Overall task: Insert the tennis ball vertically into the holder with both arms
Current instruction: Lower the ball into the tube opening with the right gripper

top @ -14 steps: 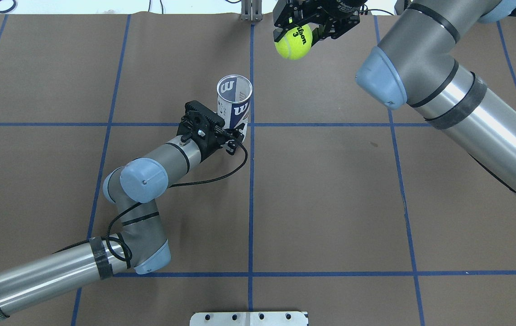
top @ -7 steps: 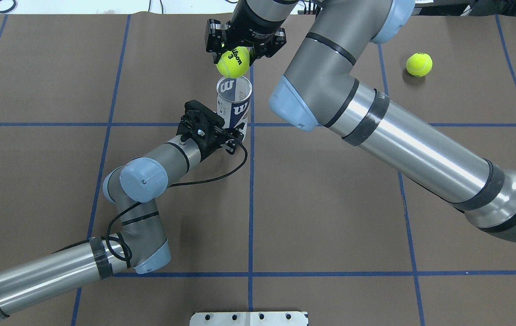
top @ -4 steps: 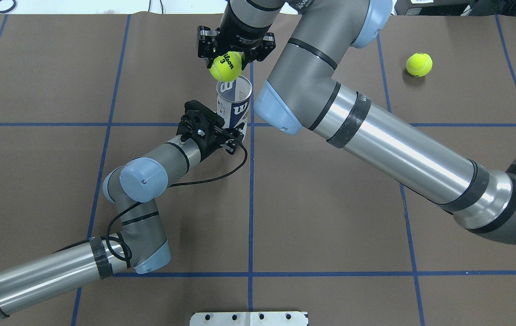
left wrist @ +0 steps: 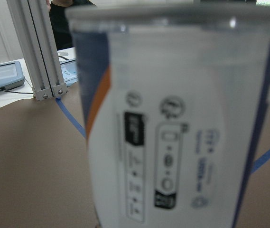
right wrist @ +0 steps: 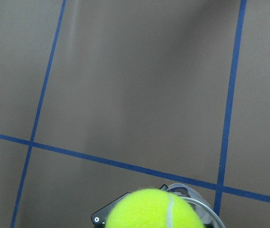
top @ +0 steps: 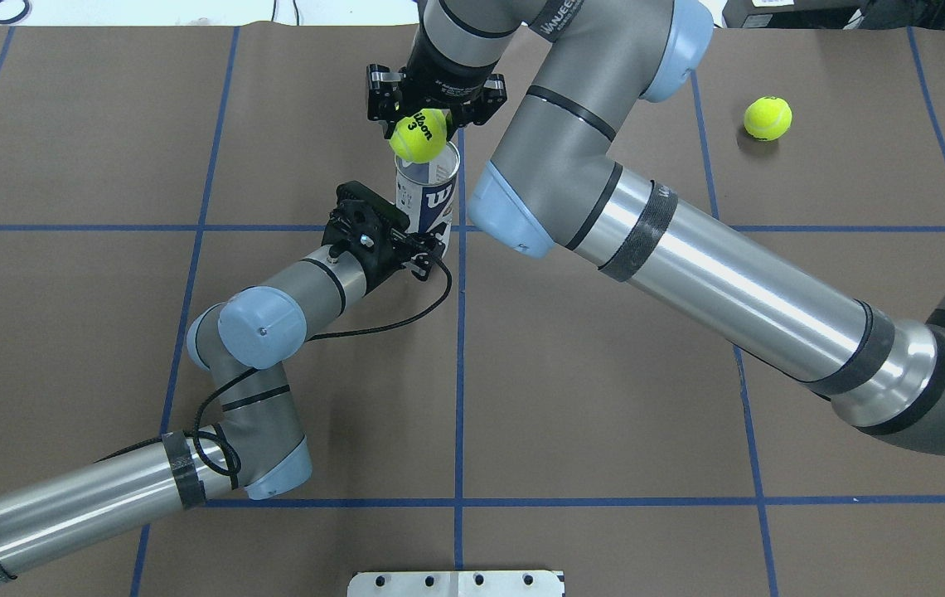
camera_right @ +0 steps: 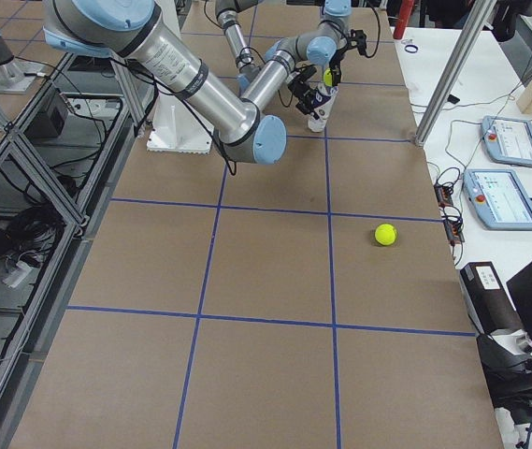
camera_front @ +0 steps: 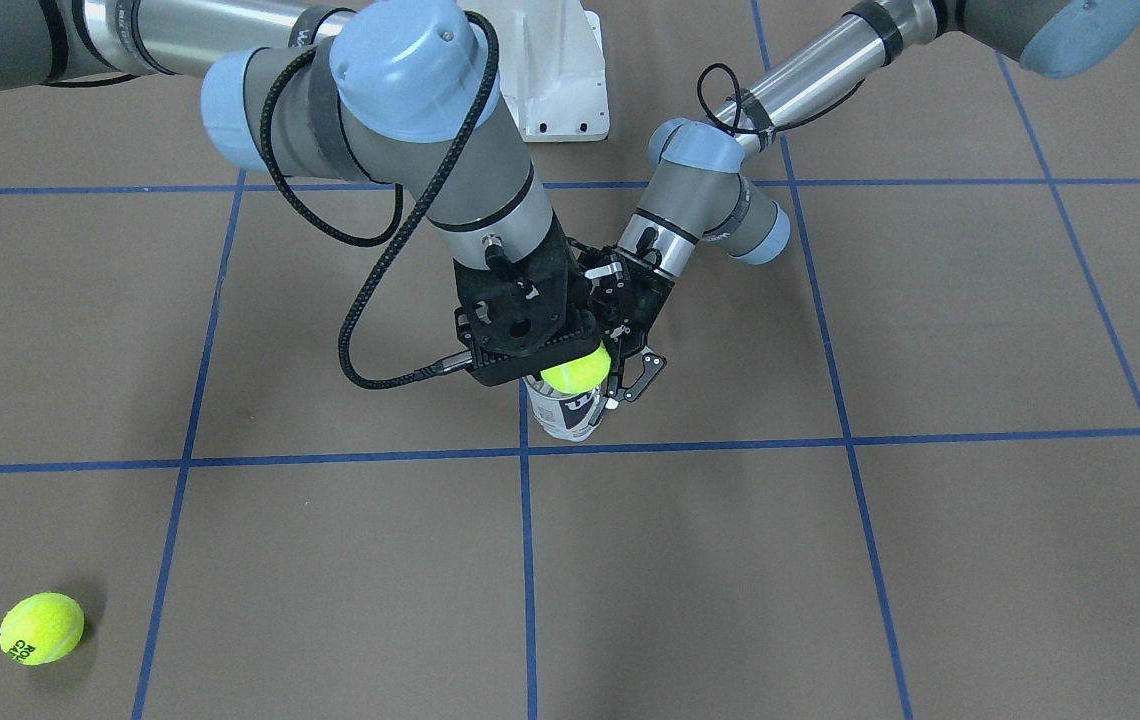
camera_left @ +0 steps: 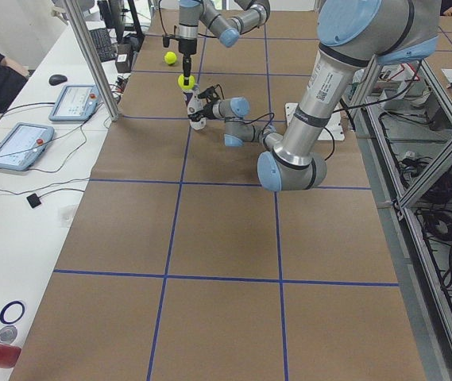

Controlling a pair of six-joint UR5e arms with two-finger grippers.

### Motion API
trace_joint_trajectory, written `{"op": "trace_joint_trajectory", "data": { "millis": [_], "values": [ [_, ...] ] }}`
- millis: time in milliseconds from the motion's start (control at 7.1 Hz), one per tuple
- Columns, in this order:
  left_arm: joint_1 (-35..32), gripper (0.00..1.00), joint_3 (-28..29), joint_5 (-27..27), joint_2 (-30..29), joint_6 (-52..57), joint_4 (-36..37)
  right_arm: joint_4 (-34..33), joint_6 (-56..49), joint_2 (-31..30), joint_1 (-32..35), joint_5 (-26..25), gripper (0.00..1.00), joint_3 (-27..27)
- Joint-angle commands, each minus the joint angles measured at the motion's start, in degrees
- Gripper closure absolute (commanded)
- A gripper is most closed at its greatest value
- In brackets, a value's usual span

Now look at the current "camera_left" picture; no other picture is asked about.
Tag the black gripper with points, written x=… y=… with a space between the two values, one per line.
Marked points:
x=187 y=47

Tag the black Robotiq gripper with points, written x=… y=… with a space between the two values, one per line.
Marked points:
x=209 y=110

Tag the clear tennis ball can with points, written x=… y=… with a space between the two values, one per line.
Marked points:
x=193 y=105

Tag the yellow Wilson tennis ball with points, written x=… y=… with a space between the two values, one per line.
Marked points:
x=170 y=58

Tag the yellow Roland Garros tennis ball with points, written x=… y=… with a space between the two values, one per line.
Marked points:
x=186 y=82

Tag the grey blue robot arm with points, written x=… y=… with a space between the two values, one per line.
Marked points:
x=350 y=34
x=226 y=29

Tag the small black box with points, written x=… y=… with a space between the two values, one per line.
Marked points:
x=124 y=58

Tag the black keyboard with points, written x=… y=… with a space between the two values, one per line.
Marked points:
x=103 y=45

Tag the black monitor stand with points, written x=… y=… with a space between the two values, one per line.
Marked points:
x=121 y=16

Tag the far blue teach pendant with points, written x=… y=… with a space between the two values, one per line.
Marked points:
x=76 y=103

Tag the blue teach pendant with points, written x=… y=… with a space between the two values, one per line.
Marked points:
x=24 y=145
x=76 y=103

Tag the black computer mouse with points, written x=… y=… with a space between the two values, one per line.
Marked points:
x=57 y=79

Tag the near blue teach pendant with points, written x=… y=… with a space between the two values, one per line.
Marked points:
x=24 y=145

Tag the small black square puck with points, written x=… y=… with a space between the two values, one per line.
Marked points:
x=33 y=200

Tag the blue tape roll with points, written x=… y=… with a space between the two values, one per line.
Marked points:
x=12 y=312

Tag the silver metal can lid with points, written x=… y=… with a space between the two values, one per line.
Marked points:
x=8 y=334

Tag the aluminium frame post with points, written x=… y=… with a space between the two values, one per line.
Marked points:
x=75 y=16

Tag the aluminium frame truss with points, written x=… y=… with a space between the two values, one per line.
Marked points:
x=406 y=138

